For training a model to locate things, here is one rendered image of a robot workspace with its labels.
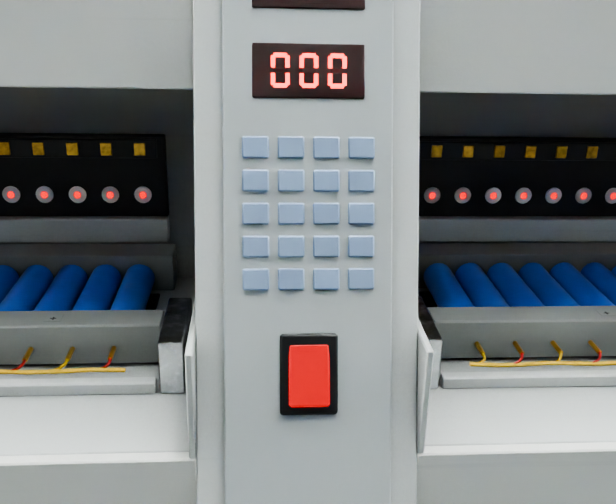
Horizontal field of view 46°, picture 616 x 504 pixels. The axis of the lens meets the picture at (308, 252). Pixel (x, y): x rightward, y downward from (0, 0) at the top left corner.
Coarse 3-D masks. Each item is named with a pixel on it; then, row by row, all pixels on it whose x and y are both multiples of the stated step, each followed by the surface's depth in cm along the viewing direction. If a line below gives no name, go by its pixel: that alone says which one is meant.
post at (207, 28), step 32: (416, 0) 30; (416, 32) 30; (416, 64) 30; (416, 96) 30; (416, 128) 30; (416, 160) 30; (416, 192) 30; (416, 224) 30; (416, 256) 30; (416, 288) 31; (416, 320) 31; (416, 352) 31; (416, 384) 31; (416, 416) 31; (224, 448) 30; (416, 448) 31; (224, 480) 30; (416, 480) 31
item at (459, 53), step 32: (448, 0) 30; (480, 0) 30; (512, 0) 30; (544, 0) 30; (576, 0) 31; (608, 0) 31; (448, 32) 31; (480, 32) 31; (512, 32) 31; (544, 32) 31; (576, 32) 31; (608, 32) 31; (448, 64) 31; (480, 64) 31; (512, 64) 31; (544, 64) 32; (576, 64) 32; (608, 64) 32
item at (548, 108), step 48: (0, 96) 48; (48, 96) 48; (96, 96) 49; (144, 96) 49; (192, 96) 49; (432, 96) 50; (480, 96) 51; (528, 96) 51; (576, 96) 51; (192, 144) 49; (192, 192) 49; (192, 240) 50
